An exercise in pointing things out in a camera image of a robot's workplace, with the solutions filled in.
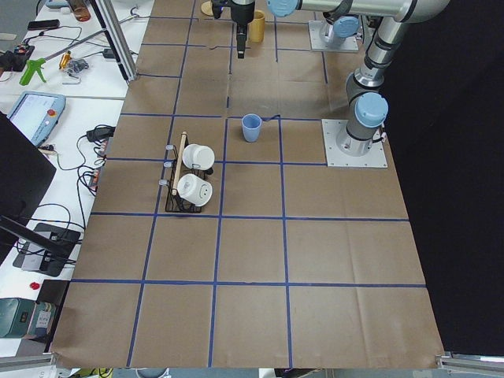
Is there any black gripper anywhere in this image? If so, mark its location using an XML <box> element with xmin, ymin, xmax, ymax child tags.
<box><xmin>229</xmin><ymin>0</ymin><xmax>254</xmax><ymax>59</ymax></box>

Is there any light blue plastic cup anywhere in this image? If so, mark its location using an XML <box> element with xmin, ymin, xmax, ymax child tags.
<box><xmin>241</xmin><ymin>113</ymin><xmax>262</xmax><ymax>143</ymax></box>

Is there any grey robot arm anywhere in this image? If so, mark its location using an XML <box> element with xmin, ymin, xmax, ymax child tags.
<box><xmin>320</xmin><ymin>15</ymin><xmax>360</xmax><ymax>52</ymax></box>
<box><xmin>267</xmin><ymin>0</ymin><xmax>449</xmax><ymax>157</ymax></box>

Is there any bamboo chopstick holder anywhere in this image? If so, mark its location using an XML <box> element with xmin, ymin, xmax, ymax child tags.
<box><xmin>249</xmin><ymin>10</ymin><xmax>265</xmax><ymax>43</ymax></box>

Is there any white smiley mug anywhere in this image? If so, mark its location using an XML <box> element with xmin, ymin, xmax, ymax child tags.
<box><xmin>182</xmin><ymin>143</ymin><xmax>215</xmax><ymax>170</ymax></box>
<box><xmin>177</xmin><ymin>173</ymin><xmax>213</xmax><ymax>206</ymax></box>

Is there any black power adapter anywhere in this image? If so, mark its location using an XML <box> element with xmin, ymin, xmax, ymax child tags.
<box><xmin>86</xmin><ymin>124</ymin><xmax>116</xmax><ymax>143</ymax></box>

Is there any blue teach pendant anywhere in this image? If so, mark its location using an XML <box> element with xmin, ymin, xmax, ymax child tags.
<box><xmin>7</xmin><ymin>91</ymin><xmax>66</xmax><ymax>147</ymax></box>

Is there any black monitor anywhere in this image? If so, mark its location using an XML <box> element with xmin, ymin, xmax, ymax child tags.
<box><xmin>0</xmin><ymin>112</ymin><xmax>57</xmax><ymax>265</ymax></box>

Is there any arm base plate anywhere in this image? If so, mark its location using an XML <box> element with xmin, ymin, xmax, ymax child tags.
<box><xmin>309</xmin><ymin>20</ymin><xmax>359</xmax><ymax>54</ymax></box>
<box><xmin>321</xmin><ymin>119</ymin><xmax>387</xmax><ymax>169</ymax></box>

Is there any aluminium frame post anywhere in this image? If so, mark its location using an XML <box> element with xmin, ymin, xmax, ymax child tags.
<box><xmin>90</xmin><ymin>0</ymin><xmax>137</xmax><ymax>83</ymax></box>

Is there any black wire cup rack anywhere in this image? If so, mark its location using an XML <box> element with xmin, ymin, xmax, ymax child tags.
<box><xmin>159</xmin><ymin>131</ymin><xmax>215</xmax><ymax>213</ymax></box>

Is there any green handled reacher grabber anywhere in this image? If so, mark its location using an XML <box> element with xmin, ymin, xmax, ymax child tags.
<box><xmin>19</xmin><ymin>28</ymin><xmax>106</xmax><ymax>86</ymax></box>

